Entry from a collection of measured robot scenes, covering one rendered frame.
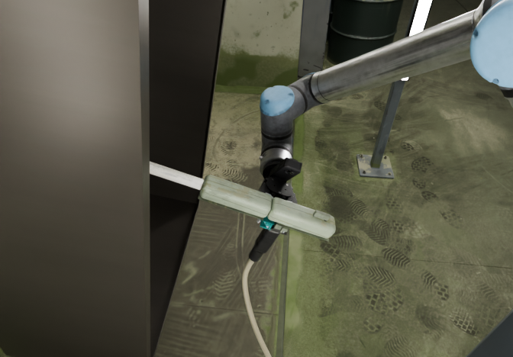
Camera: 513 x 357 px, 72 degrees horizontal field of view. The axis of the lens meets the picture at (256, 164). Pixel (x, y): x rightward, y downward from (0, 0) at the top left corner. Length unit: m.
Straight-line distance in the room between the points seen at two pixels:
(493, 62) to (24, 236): 0.72
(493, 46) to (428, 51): 0.23
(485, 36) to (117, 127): 0.50
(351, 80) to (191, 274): 1.12
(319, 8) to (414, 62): 1.81
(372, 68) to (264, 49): 1.88
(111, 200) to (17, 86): 0.16
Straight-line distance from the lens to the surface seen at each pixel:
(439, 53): 0.81
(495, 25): 0.61
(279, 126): 0.96
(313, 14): 2.61
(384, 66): 0.87
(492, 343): 1.37
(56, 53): 0.38
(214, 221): 1.84
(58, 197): 0.52
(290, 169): 0.83
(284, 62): 2.74
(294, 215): 0.77
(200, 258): 1.72
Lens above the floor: 1.45
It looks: 41 degrees down
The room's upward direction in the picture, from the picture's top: 1 degrees counter-clockwise
